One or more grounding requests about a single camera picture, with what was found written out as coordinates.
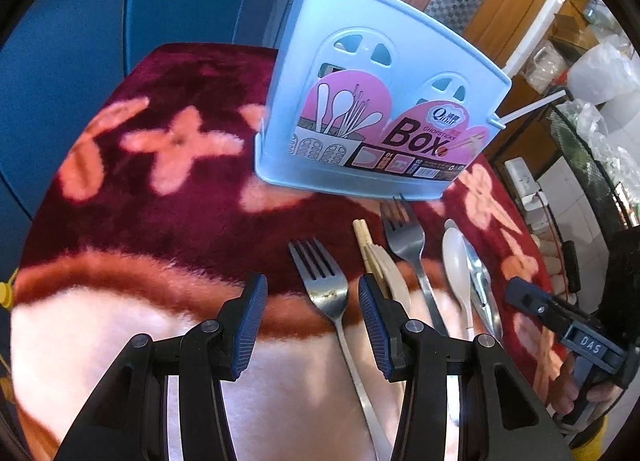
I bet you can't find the steel spoon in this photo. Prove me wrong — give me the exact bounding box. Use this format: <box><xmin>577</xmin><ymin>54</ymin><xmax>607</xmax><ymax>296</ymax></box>
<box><xmin>444</xmin><ymin>218</ymin><xmax>503</xmax><ymax>342</ymax></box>

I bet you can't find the clear plastic bag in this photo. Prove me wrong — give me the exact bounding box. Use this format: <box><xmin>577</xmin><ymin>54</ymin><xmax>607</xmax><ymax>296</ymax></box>
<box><xmin>562</xmin><ymin>98</ymin><xmax>640</xmax><ymax>202</ymax></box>

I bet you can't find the black cable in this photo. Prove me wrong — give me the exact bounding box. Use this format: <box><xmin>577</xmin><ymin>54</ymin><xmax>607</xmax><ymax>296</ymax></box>
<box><xmin>542</xmin><ymin>196</ymin><xmax>583</xmax><ymax>302</ymax></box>

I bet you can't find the white plastic bag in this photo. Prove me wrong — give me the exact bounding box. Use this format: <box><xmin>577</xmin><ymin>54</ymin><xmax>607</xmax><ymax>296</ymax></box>
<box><xmin>567</xmin><ymin>33</ymin><xmax>640</xmax><ymax>112</ymax></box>

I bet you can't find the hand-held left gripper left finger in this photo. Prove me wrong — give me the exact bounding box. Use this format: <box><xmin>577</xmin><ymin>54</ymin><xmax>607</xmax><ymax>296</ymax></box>
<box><xmin>52</xmin><ymin>273</ymin><xmax>271</xmax><ymax>461</ymax></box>

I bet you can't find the light blue plastic utensil box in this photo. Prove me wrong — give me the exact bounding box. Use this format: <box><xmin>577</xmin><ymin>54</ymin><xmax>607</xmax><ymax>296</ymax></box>
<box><xmin>252</xmin><ymin>0</ymin><xmax>568</xmax><ymax>204</ymax></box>

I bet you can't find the steel fork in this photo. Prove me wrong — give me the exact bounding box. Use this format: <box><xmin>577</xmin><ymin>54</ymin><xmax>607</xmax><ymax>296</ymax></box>
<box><xmin>288</xmin><ymin>238</ymin><xmax>396</xmax><ymax>461</ymax></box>
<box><xmin>380</xmin><ymin>196</ymin><xmax>451</xmax><ymax>337</ymax></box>

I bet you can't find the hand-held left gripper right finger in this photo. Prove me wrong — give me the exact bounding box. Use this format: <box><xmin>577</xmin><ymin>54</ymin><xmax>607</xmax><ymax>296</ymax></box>
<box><xmin>357</xmin><ymin>273</ymin><xmax>576</xmax><ymax>461</ymax></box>

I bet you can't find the blue kitchen cabinet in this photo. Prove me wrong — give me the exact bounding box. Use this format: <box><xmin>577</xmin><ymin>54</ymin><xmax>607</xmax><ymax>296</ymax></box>
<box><xmin>0</xmin><ymin>0</ymin><xmax>311</xmax><ymax>262</ymax></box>

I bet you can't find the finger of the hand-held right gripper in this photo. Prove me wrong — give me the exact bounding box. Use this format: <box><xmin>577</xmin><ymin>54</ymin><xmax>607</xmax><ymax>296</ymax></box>
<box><xmin>504</xmin><ymin>277</ymin><xmax>571</xmax><ymax>337</ymax></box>

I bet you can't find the person's right hand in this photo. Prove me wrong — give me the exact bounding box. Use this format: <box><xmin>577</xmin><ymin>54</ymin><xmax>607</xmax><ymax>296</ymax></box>
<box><xmin>554</xmin><ymin>356</ymin><xmax>621</xmax><ymax>422</ymax></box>

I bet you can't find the red cable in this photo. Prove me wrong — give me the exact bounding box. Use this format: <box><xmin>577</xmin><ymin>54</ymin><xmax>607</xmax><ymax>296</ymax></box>
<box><xmin>537</xmin><ymin>193</ymin><xmax>566</xmax><ymax>292</ymax></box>

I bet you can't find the white plastic spoon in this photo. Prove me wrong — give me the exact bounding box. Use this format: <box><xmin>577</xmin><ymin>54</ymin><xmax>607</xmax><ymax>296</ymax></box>
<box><xmin>442</xmin><ymin>228</ymin><xmax>476</xmax><ymax>337</ymax></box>

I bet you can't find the beige spoon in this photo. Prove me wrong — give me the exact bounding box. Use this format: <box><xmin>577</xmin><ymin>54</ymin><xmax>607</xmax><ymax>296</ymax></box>
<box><xmin>370</xmin><ymin>246</ymin><xmax>412</xmax><ymax>314</ymax></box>

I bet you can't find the white electrical device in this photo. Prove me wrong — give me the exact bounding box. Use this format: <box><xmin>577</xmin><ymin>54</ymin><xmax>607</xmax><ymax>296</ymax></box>
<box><xmin>504</xmin><ymin>158</ymin><xmax>551</xmax><ymax>234</ymax></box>

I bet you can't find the red floral blanket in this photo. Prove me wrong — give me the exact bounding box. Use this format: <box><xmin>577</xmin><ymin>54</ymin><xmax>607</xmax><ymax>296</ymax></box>
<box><xmin>10</xmin><ymin>43</ymin><xmax>571</xmax><ymax>461</ymax></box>

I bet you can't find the wooden chopstick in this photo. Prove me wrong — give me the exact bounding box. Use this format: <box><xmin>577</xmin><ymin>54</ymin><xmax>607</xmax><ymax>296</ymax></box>
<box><xmin>359</xmin><ymin>219</ymin><xmax>385</xmax><ymax>292</ymax></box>
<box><xmin>353</xmin><ymin>221</ymin><xmax>379</xmax><ymax>276</ymax></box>

